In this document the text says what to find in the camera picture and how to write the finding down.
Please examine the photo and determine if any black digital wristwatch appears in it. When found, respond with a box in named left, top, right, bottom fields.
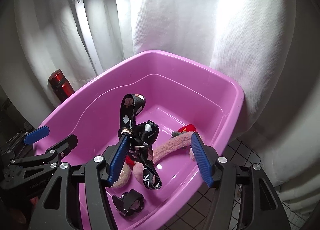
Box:
left=112, top=189, right=144, bottom=216

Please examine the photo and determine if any black floral ribbon bow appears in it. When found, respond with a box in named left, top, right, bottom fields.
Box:
left=118, top=94, right=162, bottom=190

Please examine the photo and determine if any white curtain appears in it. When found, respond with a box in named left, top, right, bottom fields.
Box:
left=0, top=0, right=320, bottom=220

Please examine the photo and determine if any pink fuzzy strawberry headband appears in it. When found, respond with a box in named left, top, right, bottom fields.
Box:
left=111, top=124, right=197, bottom=189

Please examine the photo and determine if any red metal water bottle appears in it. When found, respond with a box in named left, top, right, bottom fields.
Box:
left=48, top=69, right=75, bottom=102

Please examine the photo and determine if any pink plastic tub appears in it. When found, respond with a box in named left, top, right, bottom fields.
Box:
left=34, top=51, right=244, bottom=229

